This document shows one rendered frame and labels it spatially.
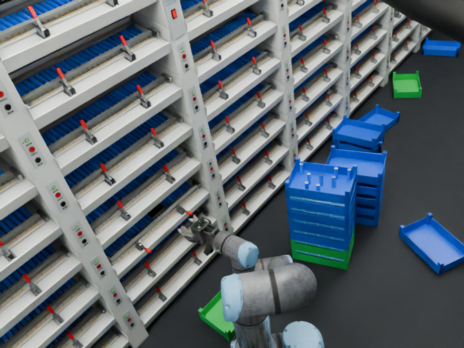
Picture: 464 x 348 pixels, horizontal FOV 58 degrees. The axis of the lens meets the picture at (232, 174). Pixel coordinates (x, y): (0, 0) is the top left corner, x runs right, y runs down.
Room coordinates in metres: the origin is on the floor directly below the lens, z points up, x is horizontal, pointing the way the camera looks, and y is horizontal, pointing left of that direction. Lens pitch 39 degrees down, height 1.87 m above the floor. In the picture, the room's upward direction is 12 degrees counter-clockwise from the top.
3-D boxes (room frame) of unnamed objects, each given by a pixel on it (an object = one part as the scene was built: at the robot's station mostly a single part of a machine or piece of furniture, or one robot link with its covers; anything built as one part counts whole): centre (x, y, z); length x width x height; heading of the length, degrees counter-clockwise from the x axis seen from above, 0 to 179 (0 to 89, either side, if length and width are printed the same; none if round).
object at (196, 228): (1.19, 0.14, 0.63); 0.12 x 0.08 x 0.09; 43
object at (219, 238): (1.13, 0.09, 0.63); 0.10 x 0.05 x 0.09; 133
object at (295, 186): (1.50, -0.41, 0.52); 0.30 x 0.20 x 0.08; 60
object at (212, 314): (1.25, 0.12, 0.04); 0.30 x 0.20 x 0.08; 131
